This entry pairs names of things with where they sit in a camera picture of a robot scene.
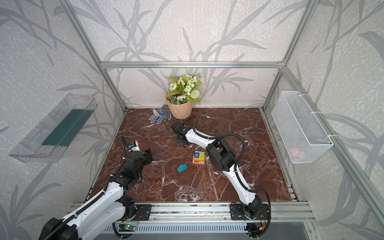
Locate white wire basket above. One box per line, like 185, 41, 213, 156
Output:
272, 91, 334, 164

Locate green artificial plant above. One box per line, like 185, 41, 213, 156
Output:
166, 74, 202, 105

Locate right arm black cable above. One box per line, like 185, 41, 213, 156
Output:
182, 116, 272, 238

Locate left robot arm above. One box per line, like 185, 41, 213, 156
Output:
39, 149, 153, 240

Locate right base connector wires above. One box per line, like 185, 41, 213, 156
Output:
244, 213, 268, 238

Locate aluminium cage frame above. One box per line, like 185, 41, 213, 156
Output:
59, 1, 384, 224

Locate teal wedge block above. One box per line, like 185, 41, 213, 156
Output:
177, 164, 188, 173

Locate blue dotted work glove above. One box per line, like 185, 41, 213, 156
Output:
149, 108, 172, 124

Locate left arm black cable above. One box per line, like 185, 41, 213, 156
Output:
43, 135, 130, 240

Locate orange rectangular block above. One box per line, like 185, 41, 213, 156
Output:
193, 159, 205, 163

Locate pink object in basket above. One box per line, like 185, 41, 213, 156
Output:
289, 147, 303, 159

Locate left green circuit board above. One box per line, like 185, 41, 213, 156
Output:
119, 223, 137, 232

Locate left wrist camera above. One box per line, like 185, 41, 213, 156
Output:
128, 141, 141, 152

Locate beige flower pot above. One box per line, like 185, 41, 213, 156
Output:
168, 102, 193, 120

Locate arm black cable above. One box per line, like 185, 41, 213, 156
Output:
182, 116, 272, 238
43, 135, 130, 240

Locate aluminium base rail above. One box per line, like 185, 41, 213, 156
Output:
100, 202, 315, 234

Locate clear plastic wall shelf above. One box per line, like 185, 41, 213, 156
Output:
9, 94, 98, 163

